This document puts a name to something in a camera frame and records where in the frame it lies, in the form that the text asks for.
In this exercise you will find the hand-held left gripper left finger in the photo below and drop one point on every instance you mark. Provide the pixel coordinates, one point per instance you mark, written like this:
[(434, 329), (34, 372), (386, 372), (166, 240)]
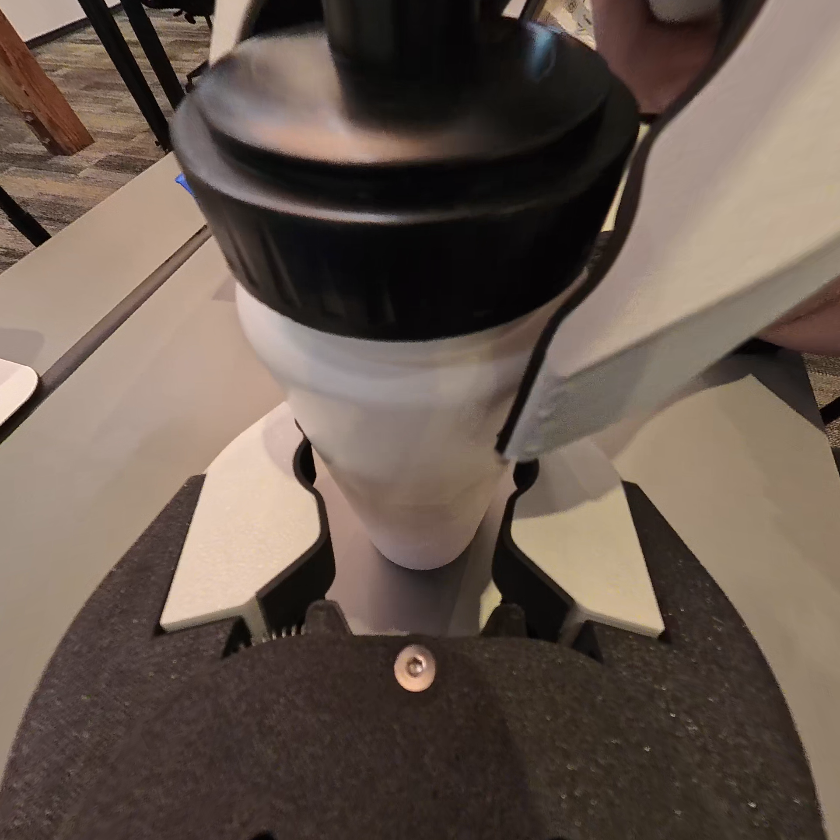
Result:
[(243, 525)]

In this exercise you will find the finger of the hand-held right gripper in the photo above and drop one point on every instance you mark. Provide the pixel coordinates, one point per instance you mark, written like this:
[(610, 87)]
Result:
[(233, 29), (722, 229)]

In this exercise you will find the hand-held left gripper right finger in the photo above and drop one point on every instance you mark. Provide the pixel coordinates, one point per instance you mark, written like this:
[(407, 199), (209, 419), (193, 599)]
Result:
[(590, 558)]

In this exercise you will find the white plastic bottle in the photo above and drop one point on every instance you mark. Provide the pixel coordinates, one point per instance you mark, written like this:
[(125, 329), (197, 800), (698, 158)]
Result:
[(394, 407)]

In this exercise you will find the black bottle lid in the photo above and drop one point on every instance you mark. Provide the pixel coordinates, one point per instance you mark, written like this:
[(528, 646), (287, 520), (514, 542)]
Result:
[(394, 275)]

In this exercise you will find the person's right hand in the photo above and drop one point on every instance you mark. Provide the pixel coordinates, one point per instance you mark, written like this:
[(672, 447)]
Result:
[(649, 59)]

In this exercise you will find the white stand base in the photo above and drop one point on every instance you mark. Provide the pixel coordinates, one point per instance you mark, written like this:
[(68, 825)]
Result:
[(13, 390)]

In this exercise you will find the black metal table frame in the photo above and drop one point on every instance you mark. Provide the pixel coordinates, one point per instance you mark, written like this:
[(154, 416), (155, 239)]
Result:
[(130, 85)]

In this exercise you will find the wooden post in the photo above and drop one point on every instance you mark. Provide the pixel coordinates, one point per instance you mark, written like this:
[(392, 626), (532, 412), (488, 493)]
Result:
[(39, 105)]

